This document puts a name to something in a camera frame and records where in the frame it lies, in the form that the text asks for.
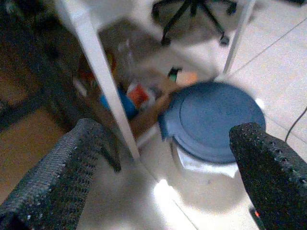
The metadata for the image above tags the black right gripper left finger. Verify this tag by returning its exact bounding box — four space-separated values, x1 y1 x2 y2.
0 118 107 230

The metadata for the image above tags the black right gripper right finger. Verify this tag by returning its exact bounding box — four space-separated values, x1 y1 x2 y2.
229 122 307 230

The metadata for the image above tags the white bin with blue lid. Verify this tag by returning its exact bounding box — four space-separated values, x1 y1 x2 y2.
158 81 267 211

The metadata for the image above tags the blue round item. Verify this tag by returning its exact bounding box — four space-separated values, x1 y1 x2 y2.
99 87 137 119

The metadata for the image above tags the brown cardboard box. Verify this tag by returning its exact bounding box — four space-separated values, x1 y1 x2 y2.
79 19 183 142

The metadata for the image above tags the red and white package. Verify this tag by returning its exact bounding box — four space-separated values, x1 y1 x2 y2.
127 83 149 108

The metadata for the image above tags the orange round item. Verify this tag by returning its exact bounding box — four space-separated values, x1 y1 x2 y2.
176 71 199 87

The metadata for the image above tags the white metal table leg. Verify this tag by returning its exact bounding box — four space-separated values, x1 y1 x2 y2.
222 0 256 74
54 0 141 161

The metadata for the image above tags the dark brown furniture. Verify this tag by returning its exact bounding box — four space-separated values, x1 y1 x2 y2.
0 0 82 130

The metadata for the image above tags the black and green item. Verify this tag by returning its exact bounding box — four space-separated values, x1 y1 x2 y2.
167 67 182 82

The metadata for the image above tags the black office chair base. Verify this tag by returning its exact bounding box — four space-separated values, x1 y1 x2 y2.
152 0 238 46

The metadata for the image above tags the thin black floor cable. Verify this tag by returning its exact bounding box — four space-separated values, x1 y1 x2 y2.
284 109 307 142

